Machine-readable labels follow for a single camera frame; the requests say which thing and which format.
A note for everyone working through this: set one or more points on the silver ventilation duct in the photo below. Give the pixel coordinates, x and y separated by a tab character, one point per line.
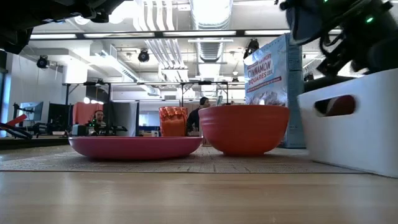
214	46

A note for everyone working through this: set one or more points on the pink plastic plate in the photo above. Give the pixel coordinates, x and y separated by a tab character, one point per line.
133	147

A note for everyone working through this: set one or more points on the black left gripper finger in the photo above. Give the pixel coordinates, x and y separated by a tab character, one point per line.
104	7

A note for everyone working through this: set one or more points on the person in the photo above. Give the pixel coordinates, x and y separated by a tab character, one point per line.
99	116
194	119

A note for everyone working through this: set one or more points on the orange-red plastic bowl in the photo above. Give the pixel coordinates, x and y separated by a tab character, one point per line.
242	130

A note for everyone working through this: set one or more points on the black ceiling spotlight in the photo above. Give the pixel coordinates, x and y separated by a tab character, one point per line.
43	62
143	56
252	46

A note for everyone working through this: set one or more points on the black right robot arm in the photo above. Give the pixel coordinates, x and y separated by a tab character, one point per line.
379	37

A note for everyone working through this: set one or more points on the orange faceted tumbler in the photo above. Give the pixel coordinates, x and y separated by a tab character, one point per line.
172	123

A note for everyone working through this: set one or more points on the black background panel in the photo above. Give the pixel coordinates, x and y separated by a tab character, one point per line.
59	115

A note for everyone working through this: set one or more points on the grey background curtain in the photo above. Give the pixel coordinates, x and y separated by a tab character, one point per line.
124	118

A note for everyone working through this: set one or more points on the black overhead beam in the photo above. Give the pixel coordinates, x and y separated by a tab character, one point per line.
124	33

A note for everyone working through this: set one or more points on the red and black background device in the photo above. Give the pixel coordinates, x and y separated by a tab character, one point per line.
15	119

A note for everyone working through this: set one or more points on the black background truss frame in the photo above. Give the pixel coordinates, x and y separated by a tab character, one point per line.
124	83

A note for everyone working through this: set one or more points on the small background desk monitor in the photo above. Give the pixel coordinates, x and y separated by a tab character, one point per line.
31	111

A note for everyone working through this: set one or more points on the orange background partition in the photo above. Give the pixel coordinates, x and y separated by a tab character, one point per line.
84	112

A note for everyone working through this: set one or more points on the white plastic bin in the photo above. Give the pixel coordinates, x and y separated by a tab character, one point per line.
357	143

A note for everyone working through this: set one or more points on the blue cinnamon squares cereal box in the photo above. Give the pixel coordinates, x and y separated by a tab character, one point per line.
267	77

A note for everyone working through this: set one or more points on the grey woven placemat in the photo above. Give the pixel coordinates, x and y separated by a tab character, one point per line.
37	163

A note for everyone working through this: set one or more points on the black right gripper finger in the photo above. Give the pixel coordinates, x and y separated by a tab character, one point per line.
337	63

